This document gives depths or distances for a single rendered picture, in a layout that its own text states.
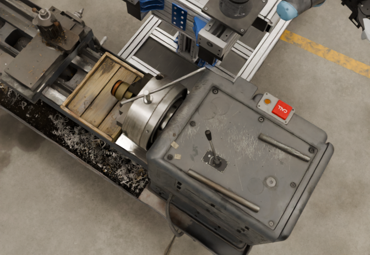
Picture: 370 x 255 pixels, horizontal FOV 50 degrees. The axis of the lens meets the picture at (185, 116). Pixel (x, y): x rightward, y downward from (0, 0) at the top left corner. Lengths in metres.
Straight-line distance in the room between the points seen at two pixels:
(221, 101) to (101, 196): 1.42
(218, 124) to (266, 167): 0.24
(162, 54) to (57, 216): 1.28
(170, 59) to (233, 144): 1.40
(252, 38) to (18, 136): 1.77
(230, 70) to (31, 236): 1.70
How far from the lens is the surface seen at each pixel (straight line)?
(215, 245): 2.14
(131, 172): 2.15
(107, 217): 2.70
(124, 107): 1.67
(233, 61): 2.81
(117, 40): 3.11
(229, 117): 1.51
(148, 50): 2.81
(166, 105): 1.53
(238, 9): 1.79
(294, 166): 1.51
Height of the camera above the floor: 2.66
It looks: 70 degrees down
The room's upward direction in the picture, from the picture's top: 8 degrees clockwise
